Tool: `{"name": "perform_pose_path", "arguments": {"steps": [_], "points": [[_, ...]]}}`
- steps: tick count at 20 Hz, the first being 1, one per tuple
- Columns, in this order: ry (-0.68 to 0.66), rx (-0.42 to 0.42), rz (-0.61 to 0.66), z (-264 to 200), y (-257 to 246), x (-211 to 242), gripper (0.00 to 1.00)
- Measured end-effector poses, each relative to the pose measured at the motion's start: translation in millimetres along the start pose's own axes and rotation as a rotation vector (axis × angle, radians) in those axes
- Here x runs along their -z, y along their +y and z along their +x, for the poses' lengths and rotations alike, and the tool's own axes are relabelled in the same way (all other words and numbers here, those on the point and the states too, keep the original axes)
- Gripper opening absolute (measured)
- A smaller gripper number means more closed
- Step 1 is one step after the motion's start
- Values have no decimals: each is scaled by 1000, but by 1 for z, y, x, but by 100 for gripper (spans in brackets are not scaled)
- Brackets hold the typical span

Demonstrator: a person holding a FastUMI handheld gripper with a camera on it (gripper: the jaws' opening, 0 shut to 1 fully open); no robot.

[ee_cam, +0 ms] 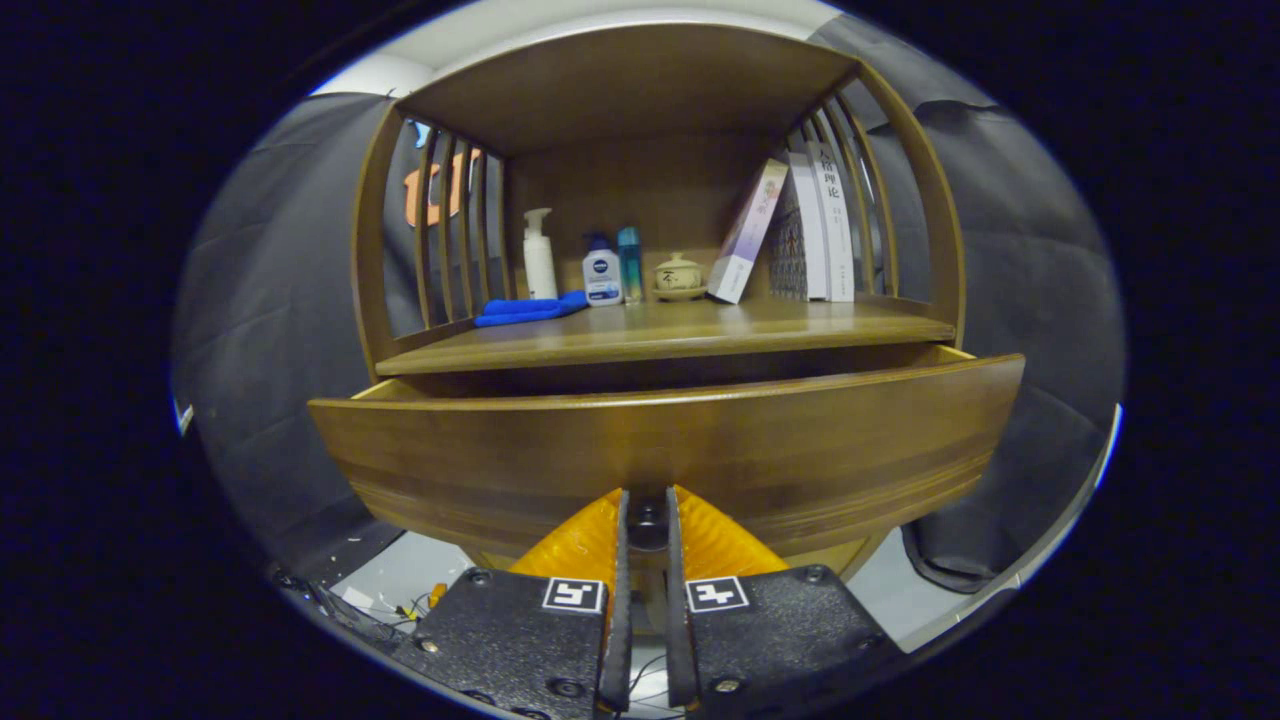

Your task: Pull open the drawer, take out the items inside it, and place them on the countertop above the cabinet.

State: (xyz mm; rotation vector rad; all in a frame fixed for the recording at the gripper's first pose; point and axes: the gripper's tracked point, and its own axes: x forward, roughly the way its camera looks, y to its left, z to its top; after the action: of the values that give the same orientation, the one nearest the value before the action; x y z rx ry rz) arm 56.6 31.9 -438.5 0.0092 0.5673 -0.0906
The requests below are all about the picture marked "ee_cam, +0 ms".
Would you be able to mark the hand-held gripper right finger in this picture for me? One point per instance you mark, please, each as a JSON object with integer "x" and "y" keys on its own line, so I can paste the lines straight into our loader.
{"x": 680, "y": 640}

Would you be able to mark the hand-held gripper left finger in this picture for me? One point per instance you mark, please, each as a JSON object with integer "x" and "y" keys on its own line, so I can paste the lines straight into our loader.
{"x": 618, "y": 640}

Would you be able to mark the wooden drawer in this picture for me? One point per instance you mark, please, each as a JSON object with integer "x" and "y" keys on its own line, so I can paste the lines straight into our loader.
{"x": 700, "y": 440}

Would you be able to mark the wooden countertop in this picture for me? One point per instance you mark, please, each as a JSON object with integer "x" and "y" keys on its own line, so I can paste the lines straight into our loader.
{"x": 680, "y": 335}

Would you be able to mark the wooden cabinet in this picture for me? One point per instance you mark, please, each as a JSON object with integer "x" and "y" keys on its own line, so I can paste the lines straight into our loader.
{"x": 640, "y": 90}

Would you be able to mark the blue folded cloth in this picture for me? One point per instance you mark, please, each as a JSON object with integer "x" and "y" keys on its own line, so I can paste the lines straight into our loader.
{"x": 525, "y": 310}

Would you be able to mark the cream lidded teacup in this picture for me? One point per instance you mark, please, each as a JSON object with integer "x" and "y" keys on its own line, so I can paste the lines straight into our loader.
{"x": 679, "y": 275}

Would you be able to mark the white lotion bottle blue cap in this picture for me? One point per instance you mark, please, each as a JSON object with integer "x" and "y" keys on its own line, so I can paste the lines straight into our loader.
{"x": 602, "y": 275}

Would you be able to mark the blue glass bottle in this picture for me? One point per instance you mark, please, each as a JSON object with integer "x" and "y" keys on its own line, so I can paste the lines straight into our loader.
{"x": 630, "y": 265}

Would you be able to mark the white pump bottle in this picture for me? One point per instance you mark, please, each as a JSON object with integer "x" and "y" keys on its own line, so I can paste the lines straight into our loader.
{"x": 540, "y": 265}

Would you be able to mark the patterned cover book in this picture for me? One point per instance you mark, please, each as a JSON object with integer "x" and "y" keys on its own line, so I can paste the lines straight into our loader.
{"x": 790, "y": 250}

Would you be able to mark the purple white book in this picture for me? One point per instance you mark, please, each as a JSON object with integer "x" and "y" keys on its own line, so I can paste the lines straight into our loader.
{"x": 745, "y": 235}

